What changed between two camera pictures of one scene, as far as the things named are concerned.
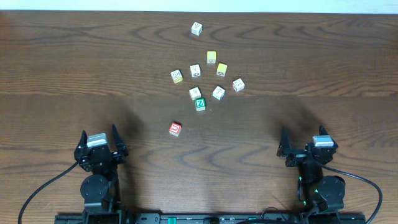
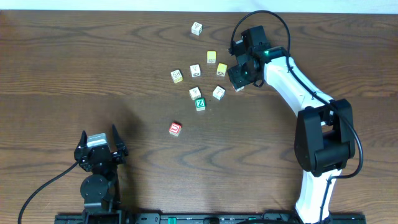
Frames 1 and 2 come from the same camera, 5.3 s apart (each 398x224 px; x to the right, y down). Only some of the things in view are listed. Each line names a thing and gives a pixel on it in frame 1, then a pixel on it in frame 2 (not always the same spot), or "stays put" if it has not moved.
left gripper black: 98,154 stays put
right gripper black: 297,155 → 236,76
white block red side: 238,84 stays put
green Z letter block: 200,104 stays put
